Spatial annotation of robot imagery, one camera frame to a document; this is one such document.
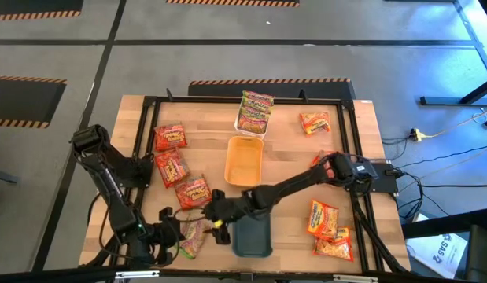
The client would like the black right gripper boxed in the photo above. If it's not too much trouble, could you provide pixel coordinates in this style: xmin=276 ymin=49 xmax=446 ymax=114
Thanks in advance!
xmin=204 ymin=189 xmax=250 ymax=245

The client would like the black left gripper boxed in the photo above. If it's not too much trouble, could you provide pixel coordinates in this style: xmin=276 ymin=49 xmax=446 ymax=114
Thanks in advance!
xmin=152 ymin=208 xmax=186 ymax=265

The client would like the green Maruchan ramen pack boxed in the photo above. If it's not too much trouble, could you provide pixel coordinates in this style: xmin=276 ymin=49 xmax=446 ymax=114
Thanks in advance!
xmin=239 ymin=97 xmax=272 ymax=116
xmin=242 ymin=90 xmax=275 ymax=106
xmin=179 ymin=210 xmax=209 ymax=260

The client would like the red ramen noodle pack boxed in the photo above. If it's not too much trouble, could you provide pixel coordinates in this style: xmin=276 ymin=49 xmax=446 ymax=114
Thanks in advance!
xmin=174 ymin=175 xmax=213 ymax=211
xmin=154 ymin=148 xmax=191 ymax=189
xmin=153 ymin=123 xmax=188 ymax=153
xmin=312 ymin=150 xmax=337 ymax=178

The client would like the orange Maruchan ramen pack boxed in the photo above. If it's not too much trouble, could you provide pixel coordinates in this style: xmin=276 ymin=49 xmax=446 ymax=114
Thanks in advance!
xmin=312 ymin=226 xmax=354 ymax=263
xmin=299 ymin=111 xmax=332 ymax=137
xmin=305 ymin=199 xmax=340 ymax=239

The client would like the red ramen packet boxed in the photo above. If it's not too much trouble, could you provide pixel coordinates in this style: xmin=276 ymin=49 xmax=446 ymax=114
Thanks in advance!
xmin=236 ymin=108 xmax=270 ymax=136

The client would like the teal plastic tray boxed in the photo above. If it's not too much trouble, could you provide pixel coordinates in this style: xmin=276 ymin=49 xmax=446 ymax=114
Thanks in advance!
xmin=231 ymin=214 xmax=274 ymax=259

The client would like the yellow plastic tray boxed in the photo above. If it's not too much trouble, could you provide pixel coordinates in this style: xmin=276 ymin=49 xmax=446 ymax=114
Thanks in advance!
xmin=223 ymin=135 xmax=264 ymax=188

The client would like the black rig crossbar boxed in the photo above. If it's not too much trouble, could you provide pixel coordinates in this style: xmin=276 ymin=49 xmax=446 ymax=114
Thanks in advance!
xmin=0 ymin=266 xmax=487 ymax=283

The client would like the black hazard-striped floor mat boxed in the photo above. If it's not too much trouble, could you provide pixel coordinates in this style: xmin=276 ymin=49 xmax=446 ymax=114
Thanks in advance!
xmin=0 ymin=75 xmax=68 ymax=129
xmin=165 ymin=0 xmax=301 ymax=8
xmin=0 ymin=0 xmax=85 ymax=22
xmin=187 ymin=77 xmax=356 ymax=101

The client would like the dark grey floor object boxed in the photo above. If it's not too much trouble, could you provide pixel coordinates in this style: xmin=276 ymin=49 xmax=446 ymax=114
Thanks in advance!
xmin=0 ymin=168 xmax=20 ymax=186

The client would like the white printed paper bag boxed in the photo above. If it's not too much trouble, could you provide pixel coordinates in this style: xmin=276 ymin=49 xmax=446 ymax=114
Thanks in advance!
xmin=406 ymin=233 xmax=469 ymax=280

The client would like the yellow power plug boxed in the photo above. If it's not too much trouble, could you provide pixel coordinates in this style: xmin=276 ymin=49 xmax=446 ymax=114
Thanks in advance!
xmin=408 ymin=127 xmax=430 ymax=143

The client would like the black table leg beam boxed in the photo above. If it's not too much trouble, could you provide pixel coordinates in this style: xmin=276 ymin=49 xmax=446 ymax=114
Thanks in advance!
xmin=400 ymin=207 xmax=487 ymax=240

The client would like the dark grey box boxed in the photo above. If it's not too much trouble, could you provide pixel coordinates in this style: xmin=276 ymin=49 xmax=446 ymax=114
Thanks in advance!
xmin=465 ymin=223 xmax=487 ymax=283

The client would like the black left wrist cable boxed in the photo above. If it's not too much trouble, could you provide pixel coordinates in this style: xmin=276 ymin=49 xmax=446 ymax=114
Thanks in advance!
xmin=174 ymin=207 xmax=207 ymax=223

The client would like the silver rail bracket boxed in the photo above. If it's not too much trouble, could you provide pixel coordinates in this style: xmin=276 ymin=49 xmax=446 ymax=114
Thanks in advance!
xmin=115 ymin=270 xmax=160 ymax=280
xmin=332 ymin=274 xmax=378 ymax=283

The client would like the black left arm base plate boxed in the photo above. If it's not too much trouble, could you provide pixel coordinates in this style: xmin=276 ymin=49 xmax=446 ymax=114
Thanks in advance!
xmin=89 ymin=156 xmax=154 ymax=189

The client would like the black metal table frame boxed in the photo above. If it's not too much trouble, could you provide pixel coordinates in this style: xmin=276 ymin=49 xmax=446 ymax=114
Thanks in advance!
xmin=85 ymin=88 xmax=412 ymax=276

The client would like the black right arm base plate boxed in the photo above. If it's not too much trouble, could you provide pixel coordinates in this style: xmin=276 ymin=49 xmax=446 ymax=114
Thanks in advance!
xmin=347 ymin=163 xmax=400 ymax=194

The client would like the coiled black floor cable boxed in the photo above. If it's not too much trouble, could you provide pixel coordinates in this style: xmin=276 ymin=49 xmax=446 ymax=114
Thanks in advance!
xmin=396 ymin=168 xmax=452 ymax=222

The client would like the straight black floor cable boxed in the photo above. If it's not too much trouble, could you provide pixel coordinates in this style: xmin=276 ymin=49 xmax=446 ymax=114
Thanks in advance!
xmin=419 ymin=183 xmax=487 ymax=189

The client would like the black desk frame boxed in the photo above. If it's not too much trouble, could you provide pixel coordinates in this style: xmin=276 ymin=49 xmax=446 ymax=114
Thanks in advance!
xmin=419 ymin=0 xmax=487 ymax=107

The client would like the tan floor cable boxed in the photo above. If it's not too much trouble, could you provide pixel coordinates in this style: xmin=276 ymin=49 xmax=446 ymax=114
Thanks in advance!
xmin=423 ymin=116 xmax=487 ymax=138

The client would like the long black floor cable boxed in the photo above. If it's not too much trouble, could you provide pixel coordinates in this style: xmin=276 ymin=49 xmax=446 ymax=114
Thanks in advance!
xmin=388 ymin=143 xmax=487 ymax=170

